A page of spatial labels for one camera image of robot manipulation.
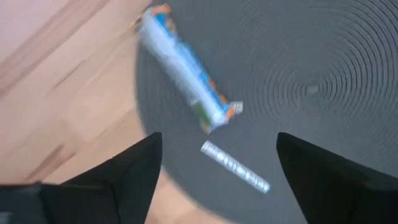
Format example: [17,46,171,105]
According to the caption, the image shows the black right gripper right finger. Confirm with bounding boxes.
[276,132,398,224]

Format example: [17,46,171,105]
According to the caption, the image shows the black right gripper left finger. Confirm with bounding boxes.
[0,131,164,224]

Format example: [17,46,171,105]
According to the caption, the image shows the white blue orange granola bar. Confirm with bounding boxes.
[131,3,244,135]

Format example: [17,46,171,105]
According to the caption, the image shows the white label tape strip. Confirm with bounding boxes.
[200,139,272,195]

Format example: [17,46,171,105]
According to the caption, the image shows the round grey woven placemat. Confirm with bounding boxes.
[134,0,398,224]

